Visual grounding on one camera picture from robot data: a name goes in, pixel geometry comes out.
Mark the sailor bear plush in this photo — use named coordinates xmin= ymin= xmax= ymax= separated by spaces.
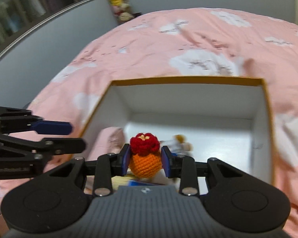
xmin=160 ymin=134 xmax=193 ymax=156

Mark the crochet orange red flower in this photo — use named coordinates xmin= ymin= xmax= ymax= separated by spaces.
xmin=129 ymin=133 xmax=162 ymax=178

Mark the pink zip pouch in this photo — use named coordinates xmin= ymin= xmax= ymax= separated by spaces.
xmin=87 ymin=127 xmax=125 ymax=161

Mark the white crochet bunny doll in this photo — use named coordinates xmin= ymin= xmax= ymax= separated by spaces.
xmin=111 ymin=170 xmax=179 ymax=190

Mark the orange cardboard storage box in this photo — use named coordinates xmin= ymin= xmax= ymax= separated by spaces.
xmin=80 ymin=76 xmax=274 ymax=184

